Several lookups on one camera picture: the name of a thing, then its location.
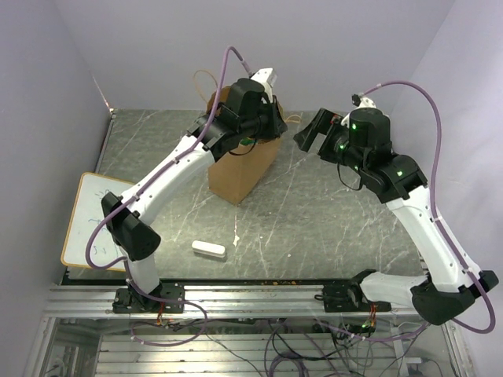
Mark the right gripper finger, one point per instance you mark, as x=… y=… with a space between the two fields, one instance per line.
x=323 y=121
x=305 y=138

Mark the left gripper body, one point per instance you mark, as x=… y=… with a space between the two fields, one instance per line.
x=267 y=122

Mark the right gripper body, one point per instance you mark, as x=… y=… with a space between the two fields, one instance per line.
x=334 y=146

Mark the brown paper bag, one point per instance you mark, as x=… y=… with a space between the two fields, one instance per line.
x=240 y=160

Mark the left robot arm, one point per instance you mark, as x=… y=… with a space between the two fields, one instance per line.
x=128 y=216

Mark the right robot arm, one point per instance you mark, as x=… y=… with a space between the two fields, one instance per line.
x=362 y=142

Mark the white eraser block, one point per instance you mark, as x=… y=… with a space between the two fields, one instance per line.
x=206 y=249

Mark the small whiteboard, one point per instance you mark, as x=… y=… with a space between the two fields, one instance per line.
x=86 y=215

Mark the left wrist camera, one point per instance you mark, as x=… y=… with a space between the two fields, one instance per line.
x=267 y=78

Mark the aluminium rail frame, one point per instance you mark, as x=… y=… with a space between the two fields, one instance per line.
x=193 y=301

